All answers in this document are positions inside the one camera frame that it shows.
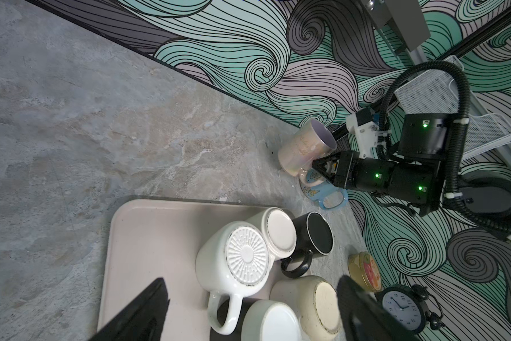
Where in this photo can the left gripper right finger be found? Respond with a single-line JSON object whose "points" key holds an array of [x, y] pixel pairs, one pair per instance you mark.
{"points": [[363, 318]]}

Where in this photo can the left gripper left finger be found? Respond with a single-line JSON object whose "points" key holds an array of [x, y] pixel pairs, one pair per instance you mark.
{"points": [[142, 319]]}

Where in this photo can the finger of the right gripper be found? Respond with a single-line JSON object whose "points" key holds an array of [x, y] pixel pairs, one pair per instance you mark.
{"points": [[326, 167]]}

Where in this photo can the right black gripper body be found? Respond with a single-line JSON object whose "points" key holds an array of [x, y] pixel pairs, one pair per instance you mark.
{"points": [[412, 170]]}

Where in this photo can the blue mug yellow inside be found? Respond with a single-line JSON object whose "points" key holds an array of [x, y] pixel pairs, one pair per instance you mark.
{"points": [[323, 193]]}

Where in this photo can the pink iridescent mug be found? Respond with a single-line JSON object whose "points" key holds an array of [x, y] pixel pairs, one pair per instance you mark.
{"points": [[312, 141]]}

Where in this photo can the black mug white base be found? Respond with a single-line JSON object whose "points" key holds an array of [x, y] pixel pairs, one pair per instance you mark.
{"points": [[270, 320]]}

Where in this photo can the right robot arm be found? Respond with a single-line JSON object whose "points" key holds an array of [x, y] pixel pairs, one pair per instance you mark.
{"points": [[478, 195]]}

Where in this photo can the cream speckled mug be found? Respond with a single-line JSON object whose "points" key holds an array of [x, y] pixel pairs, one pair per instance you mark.
{"points": [[314, 302]]}

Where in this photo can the black glossy mug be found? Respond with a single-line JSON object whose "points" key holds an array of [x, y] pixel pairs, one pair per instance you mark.
{"points": [[314, 240]]}

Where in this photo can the tall white mug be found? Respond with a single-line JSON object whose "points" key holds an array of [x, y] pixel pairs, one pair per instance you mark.
{"points": [[278, 231]]}

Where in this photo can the white ribbed-bottom mug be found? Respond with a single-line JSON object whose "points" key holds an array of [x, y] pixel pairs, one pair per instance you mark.
{"points": [[232, 265]]}

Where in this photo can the black alarm clock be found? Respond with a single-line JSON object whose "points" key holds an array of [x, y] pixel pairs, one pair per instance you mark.
{"points": [[413, 307]]}

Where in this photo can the colourful round tin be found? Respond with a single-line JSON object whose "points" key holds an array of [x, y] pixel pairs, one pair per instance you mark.
{"points": [[365, 272]]}

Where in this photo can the pink silicone tray mat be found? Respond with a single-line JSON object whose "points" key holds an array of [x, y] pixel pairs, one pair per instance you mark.
{"points": [[150, 239]]}

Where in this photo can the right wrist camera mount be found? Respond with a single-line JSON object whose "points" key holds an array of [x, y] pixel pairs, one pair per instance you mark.
{"points": [[366, 131]]}

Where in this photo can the clear acrylic wall holder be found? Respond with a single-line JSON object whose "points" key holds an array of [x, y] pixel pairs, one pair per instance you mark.
{"points": [[435, 91]]}

